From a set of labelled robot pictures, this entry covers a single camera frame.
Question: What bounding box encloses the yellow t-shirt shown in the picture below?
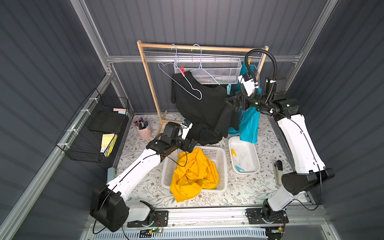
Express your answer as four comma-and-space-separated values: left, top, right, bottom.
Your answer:
170, 148, 220, 203

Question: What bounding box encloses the black t-shirt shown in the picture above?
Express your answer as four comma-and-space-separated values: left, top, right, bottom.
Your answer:
171, 71, 239, 146

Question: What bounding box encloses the blue wire hanger black shirt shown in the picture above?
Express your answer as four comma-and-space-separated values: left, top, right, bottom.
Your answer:
190, 43, 221, 86

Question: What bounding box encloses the blue wire hanger yellow shirt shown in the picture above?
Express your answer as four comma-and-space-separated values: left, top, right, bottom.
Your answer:
157, 43, 204, 101

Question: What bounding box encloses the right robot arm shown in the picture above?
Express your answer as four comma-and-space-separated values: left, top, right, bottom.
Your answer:
225, 49, 335, 224

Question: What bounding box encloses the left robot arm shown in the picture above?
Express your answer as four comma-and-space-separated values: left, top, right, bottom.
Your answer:
90, 120, 197, 233

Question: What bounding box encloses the white tube in mesh basket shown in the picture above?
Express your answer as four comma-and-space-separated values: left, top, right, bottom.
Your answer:
215, 76, 238, 84

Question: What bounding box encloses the teal t-shirt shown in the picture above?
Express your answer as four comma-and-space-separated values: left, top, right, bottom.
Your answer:
227, 61, 262, 144

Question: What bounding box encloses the white perforated laundry basket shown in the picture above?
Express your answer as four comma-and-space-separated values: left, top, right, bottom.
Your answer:
161, 146, 228, 193

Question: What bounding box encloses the wooden clothes rack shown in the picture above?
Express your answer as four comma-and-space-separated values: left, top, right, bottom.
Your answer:
137, 40, 252, 133

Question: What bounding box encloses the pink pen cup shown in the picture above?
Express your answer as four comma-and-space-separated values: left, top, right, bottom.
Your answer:
134, 118, 152, 140

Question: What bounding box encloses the white plastic tray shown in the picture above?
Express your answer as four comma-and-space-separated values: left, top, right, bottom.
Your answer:
228, 136, 261, 175

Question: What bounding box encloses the red clothespin on black shirt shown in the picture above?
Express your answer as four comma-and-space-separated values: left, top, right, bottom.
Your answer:
178, 66, 185, 77

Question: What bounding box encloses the grey black stapler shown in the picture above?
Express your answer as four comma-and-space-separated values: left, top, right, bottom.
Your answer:
273, 160, 283, 188

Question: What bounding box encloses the yellow notepad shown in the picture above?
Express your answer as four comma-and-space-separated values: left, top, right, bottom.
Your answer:
100, 134, 118, 158

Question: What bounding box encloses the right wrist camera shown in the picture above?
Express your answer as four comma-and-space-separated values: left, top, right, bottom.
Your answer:
238, 73, 259, 97

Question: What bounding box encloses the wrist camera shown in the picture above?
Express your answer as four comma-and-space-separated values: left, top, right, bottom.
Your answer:
181, 119, 193, 140
238, 73, 259, 97

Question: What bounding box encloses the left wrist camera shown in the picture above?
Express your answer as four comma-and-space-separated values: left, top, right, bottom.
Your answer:
181, 119, 193, 140

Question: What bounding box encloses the white wire mesh basket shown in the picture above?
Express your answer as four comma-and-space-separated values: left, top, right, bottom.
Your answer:
174, 56, 242, 85

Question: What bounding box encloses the black notebook in wall basket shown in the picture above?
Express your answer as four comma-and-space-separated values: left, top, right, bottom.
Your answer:
89, 111, 125, 134

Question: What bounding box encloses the black wire wall basket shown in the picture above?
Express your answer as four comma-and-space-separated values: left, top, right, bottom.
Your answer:
57, 89, 130, 164

